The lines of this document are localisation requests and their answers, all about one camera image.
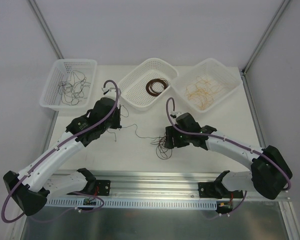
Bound black thin wire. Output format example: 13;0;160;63
56;71;93;106
109;106;163;143

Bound orange wires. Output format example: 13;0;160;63
184;74;237;111

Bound brown yellow wire ball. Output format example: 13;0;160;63
150;135;173;160

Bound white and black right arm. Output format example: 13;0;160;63
164;111;293;200

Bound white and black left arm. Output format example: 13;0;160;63
3;97;121;216

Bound white basket middle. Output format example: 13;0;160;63
118;58;179;111

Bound white basket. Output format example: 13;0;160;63
170;58;242;114
39;58;97;114
118;58;179;111

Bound white basket left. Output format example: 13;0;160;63
39;58;97;114

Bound white basket right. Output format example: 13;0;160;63
170;58;242;114

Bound small connector board right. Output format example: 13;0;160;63
219;202;233;210

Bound small green circuit board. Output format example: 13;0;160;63
83;198;98;206

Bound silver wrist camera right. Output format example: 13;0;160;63
169;110;183;119

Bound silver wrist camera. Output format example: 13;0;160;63
101;87;116;95
169;110;183;119

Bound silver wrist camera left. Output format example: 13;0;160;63
101;87;116;95

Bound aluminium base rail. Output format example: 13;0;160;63
47;169;290;201

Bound brown wire coil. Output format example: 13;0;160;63
145;77;170;97

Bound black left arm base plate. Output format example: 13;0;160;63
90;179;111;196

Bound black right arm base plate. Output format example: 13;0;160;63
197;182;244;199

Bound white slotted cable duct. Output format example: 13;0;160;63
46;197;217;211

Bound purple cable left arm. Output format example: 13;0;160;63
1;79;121;223

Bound aluminium frame post right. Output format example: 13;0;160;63
242;0;292;76

